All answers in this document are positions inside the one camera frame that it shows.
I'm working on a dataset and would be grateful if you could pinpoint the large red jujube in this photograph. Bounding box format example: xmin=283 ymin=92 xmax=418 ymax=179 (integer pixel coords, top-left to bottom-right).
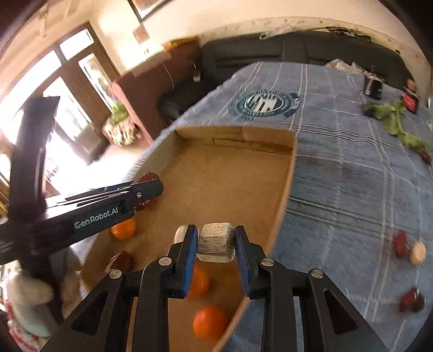
xmin=105 ymin=251 xmax=134 ymax=273

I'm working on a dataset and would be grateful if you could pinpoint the small dark red jujube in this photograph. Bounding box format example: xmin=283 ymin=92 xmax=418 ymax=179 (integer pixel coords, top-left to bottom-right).
xmin=399 ymin=287 xmax=418 ymax=312

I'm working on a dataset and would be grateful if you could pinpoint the orange tangerine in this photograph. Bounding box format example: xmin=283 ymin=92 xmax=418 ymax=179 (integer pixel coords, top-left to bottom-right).
xmin=192 ymin=306 xmax=228 ymax=340
xmin=110 ymin=218 xmax=136 ymax=240
xmin=187 ymin=266 xmax=211 ymax=299

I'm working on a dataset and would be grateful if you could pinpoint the red cherry tomato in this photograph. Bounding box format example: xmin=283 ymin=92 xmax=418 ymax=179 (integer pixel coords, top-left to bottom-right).
xmin=132 ymin=172 xmax=164 ymax=212

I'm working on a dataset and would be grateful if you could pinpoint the white yam chunk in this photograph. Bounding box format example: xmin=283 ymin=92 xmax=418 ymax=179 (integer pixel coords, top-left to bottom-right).
xmin=197 ymin=222 xmax=235 ymax=263

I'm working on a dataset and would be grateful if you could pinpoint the dark purple passion fruit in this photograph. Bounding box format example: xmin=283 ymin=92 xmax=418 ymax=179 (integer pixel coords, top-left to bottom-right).
xmin=412 ymin=293 xmax=425 ymax=313

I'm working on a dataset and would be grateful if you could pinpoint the white round yam piece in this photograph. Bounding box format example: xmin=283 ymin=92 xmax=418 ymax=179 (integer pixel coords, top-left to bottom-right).
xmin=409 ymin=241 xmax=427 ymax=265

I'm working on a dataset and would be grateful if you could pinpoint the floral sleeve forearm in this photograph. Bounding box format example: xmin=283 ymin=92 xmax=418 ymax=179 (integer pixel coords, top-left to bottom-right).
xmin=4 ymin=300 xmax=47 ymax=352

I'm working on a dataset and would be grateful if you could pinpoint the white gloved left hand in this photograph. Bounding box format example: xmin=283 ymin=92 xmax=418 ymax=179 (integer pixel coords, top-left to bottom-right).
xmin=5 ymin=247 xmax=81 ymax=338

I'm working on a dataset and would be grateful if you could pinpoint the blue plaid tablecloth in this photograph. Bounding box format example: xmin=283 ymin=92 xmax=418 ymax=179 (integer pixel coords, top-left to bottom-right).
xmin=129 ymin=62 xmax=432 ymax=351

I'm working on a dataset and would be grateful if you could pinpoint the green cloth pile stool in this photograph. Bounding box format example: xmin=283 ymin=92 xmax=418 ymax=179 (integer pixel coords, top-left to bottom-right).
xmin=102 ymin=101 xmax=139 ymax=147

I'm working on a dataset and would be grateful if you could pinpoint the red armchair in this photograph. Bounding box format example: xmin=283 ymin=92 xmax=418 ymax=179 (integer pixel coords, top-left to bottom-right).
xmin=111 ymin=37 xmax=200 ymax=146

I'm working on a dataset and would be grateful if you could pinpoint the cardboard tray box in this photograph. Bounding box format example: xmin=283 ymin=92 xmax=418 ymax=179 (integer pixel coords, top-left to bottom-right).
xmin=79 ymin=125 xmax=299 ymax=352

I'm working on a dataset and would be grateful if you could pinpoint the lone red jujube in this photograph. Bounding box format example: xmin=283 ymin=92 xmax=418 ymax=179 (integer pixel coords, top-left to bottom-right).
xmin=419 ymin=148 xmax=432 ymax=166

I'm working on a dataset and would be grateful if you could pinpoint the green leafy sprig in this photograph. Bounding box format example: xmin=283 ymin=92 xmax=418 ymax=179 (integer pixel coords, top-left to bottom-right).
xmin=362 ymin=99 xmax=427 ymax=152

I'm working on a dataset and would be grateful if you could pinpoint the red labelled bottle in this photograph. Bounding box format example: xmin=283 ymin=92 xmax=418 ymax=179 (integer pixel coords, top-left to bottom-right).
xmin=401 ymin=79 xmax=420 ymax=114

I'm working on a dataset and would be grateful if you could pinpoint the black small device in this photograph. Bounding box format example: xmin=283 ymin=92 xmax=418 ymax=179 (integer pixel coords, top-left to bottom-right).
xmin=363 ymin=66 xmax=384 ymax=100

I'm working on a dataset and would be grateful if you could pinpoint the black leather sofa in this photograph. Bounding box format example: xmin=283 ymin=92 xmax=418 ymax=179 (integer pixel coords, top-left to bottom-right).
xmin=157 ymin=31 xmax=412 ymax=125

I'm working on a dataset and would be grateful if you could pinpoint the framed wall picture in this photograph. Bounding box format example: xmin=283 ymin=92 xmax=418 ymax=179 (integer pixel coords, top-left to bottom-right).
xmin=128 ymin=0 xmax=172 ymax=23

